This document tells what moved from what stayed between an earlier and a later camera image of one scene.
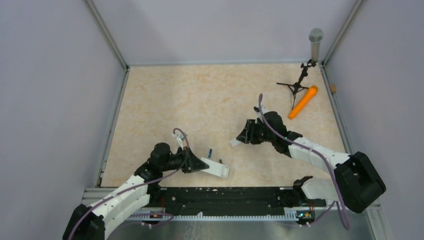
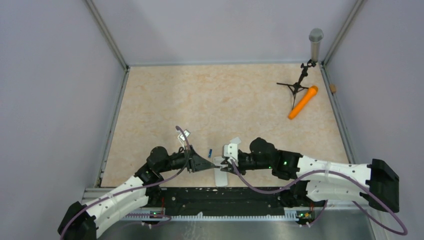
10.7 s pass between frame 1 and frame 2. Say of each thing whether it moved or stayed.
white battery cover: stayed
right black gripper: moved
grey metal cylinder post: stayed
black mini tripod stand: stayed
